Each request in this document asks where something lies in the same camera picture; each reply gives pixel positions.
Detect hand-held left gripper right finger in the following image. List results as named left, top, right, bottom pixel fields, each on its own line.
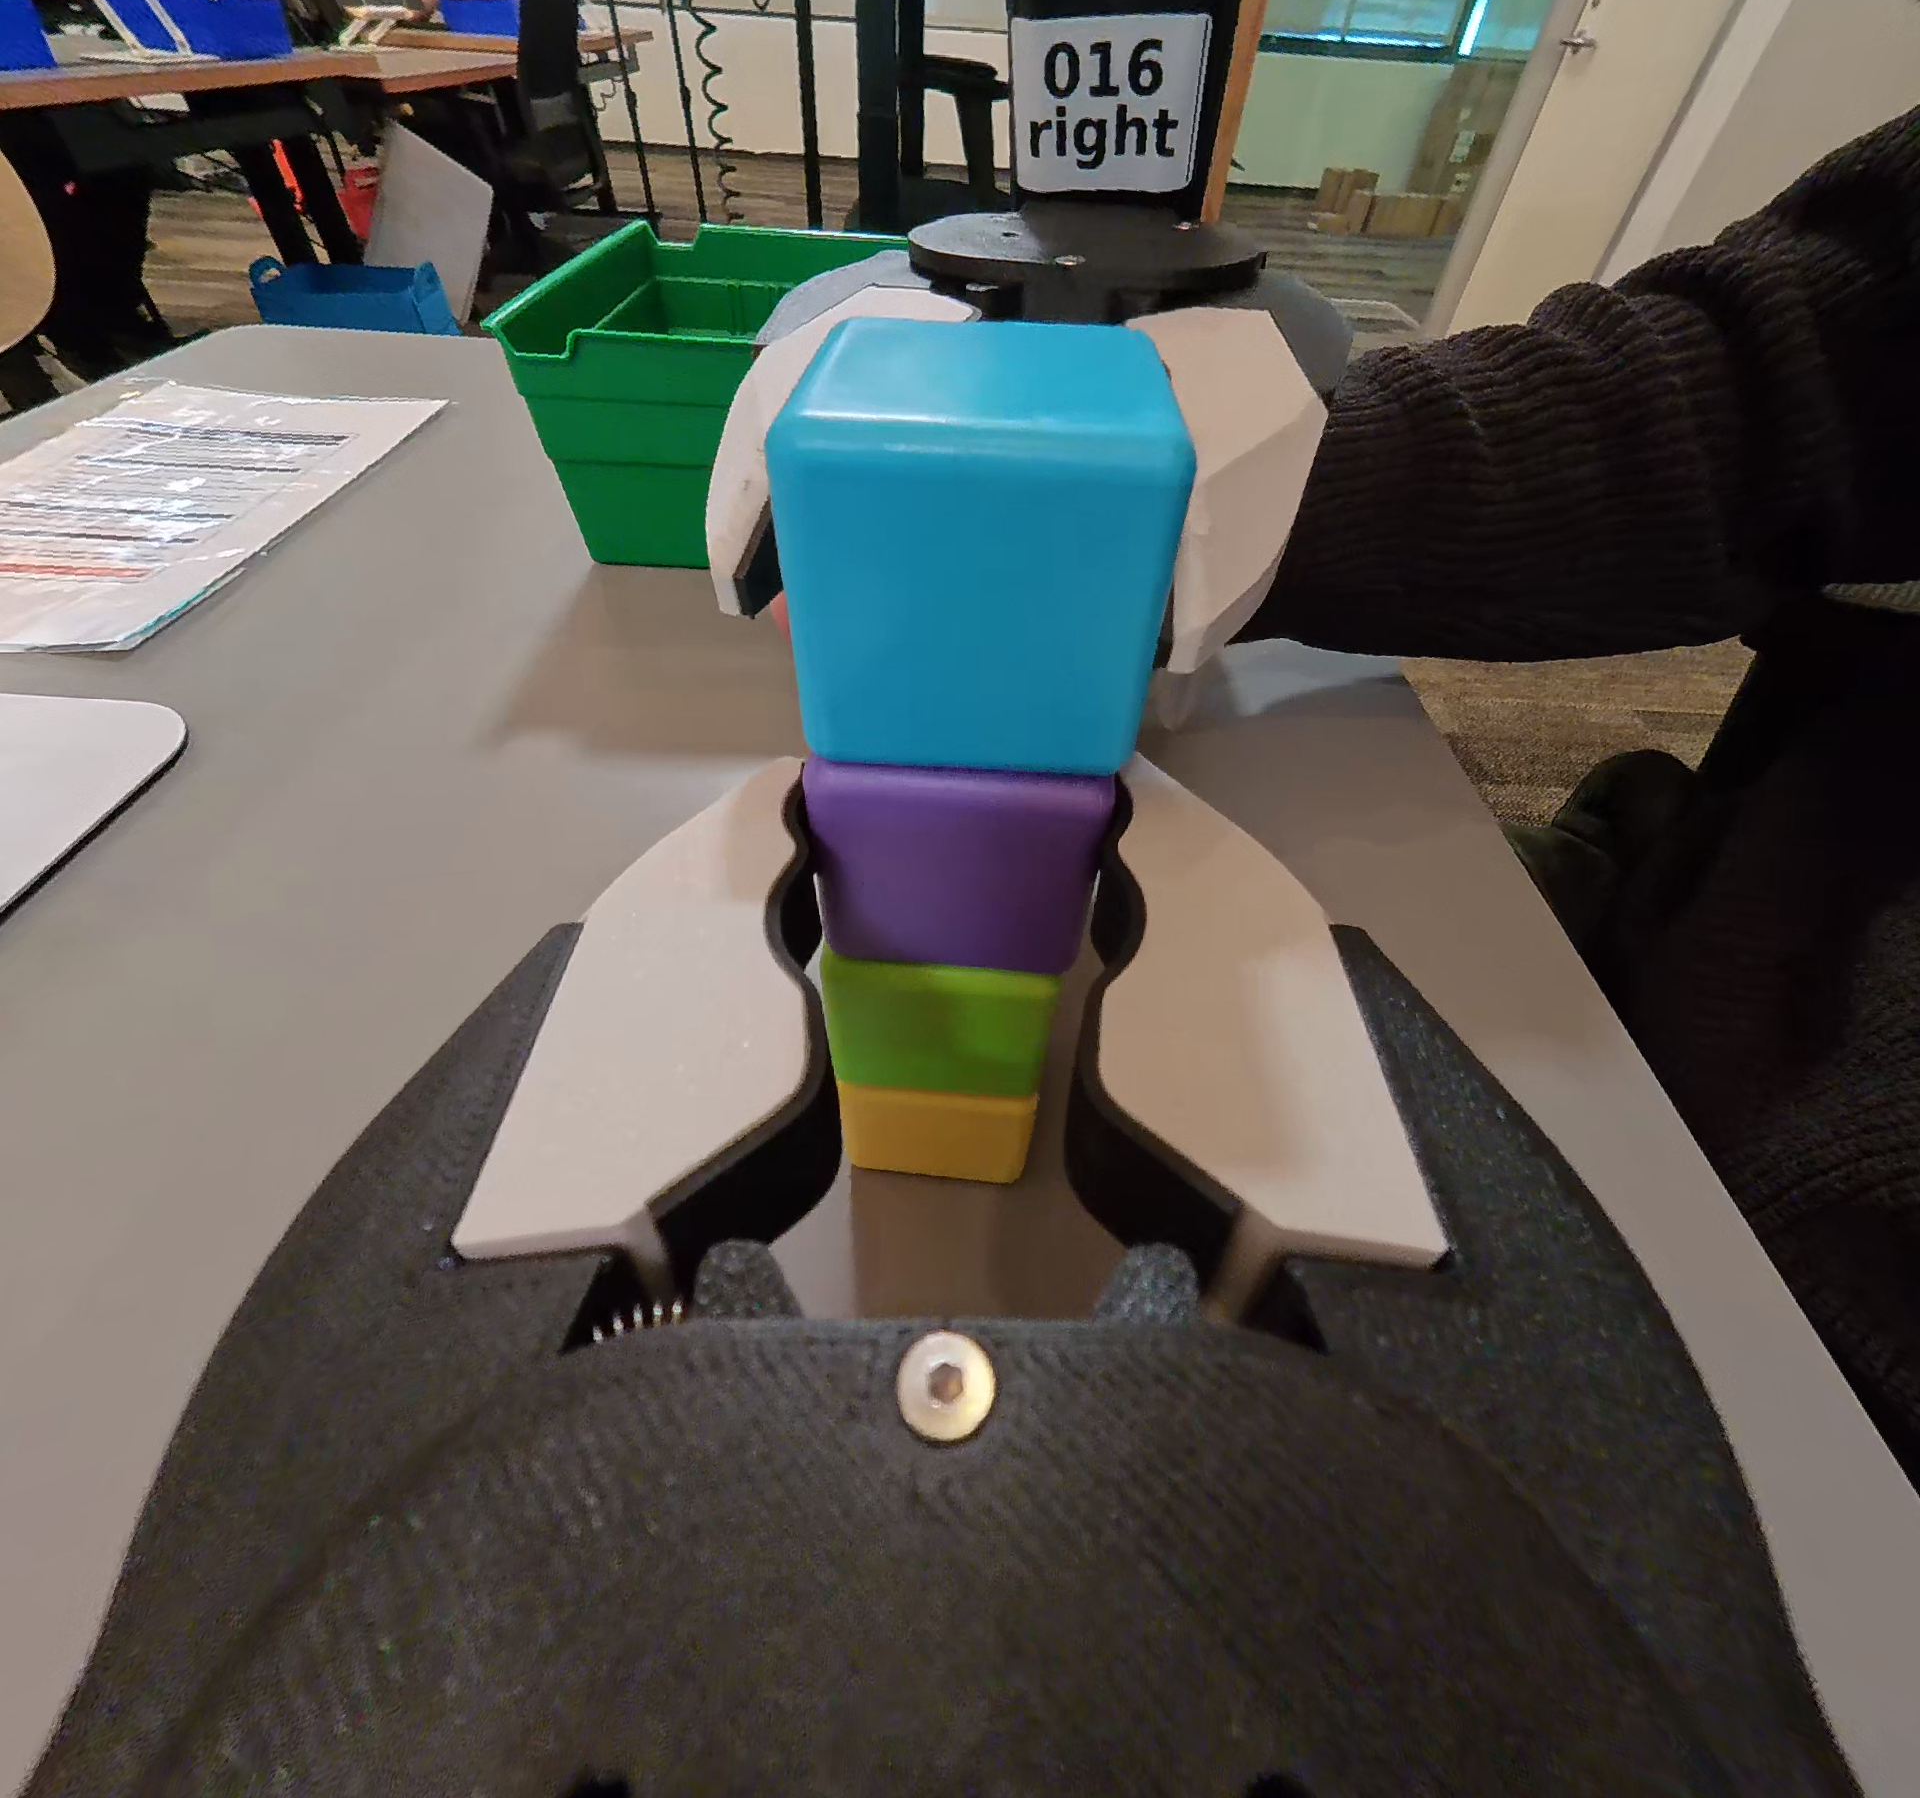
left=1067, top=752, right=1454, bottom=1323

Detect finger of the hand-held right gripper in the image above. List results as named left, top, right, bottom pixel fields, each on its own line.
left=702, top=285, right=995, bottom=621
left=1132, top=309, right=1330, bottom=736

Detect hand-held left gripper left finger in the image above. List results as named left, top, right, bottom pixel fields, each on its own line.
left=452, top=755, right=841, bottom=1301

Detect green plastic bin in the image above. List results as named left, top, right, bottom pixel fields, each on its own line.
left=481, top=219, right=909, bottom=570

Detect blue cube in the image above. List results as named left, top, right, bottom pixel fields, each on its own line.
left=763, top=315, right=1200, bottom=780

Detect lime green cube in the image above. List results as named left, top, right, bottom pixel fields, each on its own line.
left=819, top=946, right=1063, bottom=1097

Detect yellow cube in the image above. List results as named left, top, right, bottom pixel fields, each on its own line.
left=836, top=1077, right=1039, bottom=1181

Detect purple cube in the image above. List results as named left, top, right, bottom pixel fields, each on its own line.
left=801, top=754, right=1133, bottom=976

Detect person's right forearm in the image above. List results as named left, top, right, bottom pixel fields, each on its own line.
left=1244, top=102, right=1920, bottom=660

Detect wooden top standing desk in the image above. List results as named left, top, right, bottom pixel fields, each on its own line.
left=689, top=0, right=1022, bottom=226

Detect grey desk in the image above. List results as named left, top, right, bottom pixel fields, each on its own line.
left=0, top=324, right=1853, bottom=1798

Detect black office chair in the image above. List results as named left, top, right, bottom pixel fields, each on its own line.
left=516, top=0, right=618, bottom=226
left=899, top=58, right=1010, bottom=201

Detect wooden beam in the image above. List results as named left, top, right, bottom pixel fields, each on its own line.
left=1200, top=0, right=1300, bottom=217

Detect cardboard boxes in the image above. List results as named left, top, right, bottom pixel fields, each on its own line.
left=1311, top=161, right=1464, bottom=239

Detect white board panel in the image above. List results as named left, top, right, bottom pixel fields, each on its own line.
left=364, top=122, right=498, bottom=321

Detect blue plastic tub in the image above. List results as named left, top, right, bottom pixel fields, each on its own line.
left=245, top=260, right=463, bottom=338

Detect laminated paper sheet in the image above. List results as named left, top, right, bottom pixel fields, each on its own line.
left=0, top=376, right=452, bottom=656

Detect person's black clothed legs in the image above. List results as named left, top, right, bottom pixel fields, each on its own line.
left=1505, top=581, right=1920, bottom=1492

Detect white board stand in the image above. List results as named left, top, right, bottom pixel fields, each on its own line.
left=0, top=694, right=190, bottom=916

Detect wooden clipboard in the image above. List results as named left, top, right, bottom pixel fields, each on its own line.
left=0, top=153, right=60, bottom=360

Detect black coiled cable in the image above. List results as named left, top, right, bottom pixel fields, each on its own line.
left=681, top=0, right=743, bottom=232

